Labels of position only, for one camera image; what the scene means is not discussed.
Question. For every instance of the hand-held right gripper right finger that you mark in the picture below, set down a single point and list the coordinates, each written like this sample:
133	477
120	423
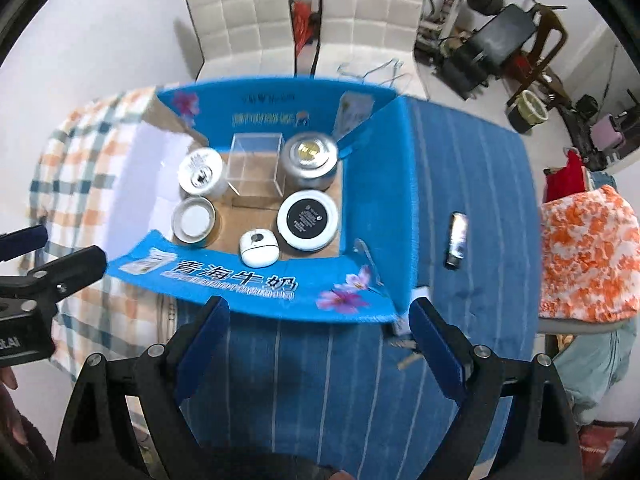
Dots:
440	355

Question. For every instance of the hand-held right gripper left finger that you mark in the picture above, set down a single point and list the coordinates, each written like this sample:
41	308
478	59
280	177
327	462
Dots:
205	350

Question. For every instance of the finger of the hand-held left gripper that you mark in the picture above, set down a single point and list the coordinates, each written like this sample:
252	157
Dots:
25	239
70	267

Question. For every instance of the blue cardboard box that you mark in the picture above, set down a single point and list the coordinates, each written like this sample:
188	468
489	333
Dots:
260	287

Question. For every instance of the white earbuds case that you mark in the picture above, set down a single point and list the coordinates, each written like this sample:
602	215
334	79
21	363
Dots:
257	249

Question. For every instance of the small tin with white lid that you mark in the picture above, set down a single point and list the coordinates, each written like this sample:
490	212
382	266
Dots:
194	220

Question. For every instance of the white jar with silver label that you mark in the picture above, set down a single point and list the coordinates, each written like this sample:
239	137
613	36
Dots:
201	170

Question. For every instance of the white jar with black lid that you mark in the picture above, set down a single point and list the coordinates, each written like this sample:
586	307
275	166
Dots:
306	217

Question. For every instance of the clear plastic box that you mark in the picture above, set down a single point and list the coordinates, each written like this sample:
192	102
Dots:
255	175

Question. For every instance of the grey round tin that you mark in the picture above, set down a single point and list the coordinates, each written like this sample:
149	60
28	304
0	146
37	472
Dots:
310	152

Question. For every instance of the person's left forearm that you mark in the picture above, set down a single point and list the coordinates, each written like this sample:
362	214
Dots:
35	460

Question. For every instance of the person's left hand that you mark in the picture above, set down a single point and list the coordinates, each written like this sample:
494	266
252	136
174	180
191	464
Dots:
7	380

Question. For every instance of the plaid cloth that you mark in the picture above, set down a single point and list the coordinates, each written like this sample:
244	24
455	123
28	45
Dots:
85	160

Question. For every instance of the black lighter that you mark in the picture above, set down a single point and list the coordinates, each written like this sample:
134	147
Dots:
456	240

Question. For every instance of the blue striped cloth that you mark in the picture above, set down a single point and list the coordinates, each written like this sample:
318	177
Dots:
325	385

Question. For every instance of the light teal cloth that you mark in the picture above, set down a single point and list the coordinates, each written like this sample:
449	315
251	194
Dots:
590	360

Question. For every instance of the orange floral blanket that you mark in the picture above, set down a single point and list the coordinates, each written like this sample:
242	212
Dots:
590	260

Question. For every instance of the red cloth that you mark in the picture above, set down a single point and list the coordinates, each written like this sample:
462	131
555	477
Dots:
570	175

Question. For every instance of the dark wastebasket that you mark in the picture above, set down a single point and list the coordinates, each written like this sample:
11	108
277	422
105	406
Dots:
527	112

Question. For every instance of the pink stool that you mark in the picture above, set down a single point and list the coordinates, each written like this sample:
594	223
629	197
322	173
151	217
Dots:
606	135

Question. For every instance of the black bag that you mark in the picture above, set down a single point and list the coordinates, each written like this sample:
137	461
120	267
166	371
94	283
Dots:
585	105

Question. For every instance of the white padded chair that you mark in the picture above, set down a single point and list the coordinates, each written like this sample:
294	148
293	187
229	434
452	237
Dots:
240	15
370	15

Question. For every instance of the black weight bench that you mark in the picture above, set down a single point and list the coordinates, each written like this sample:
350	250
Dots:
502	35

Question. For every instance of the thin dark pole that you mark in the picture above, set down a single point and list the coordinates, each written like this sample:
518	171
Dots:
610	70

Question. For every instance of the brown wooden chair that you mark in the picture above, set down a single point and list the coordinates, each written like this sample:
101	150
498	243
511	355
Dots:
550	25

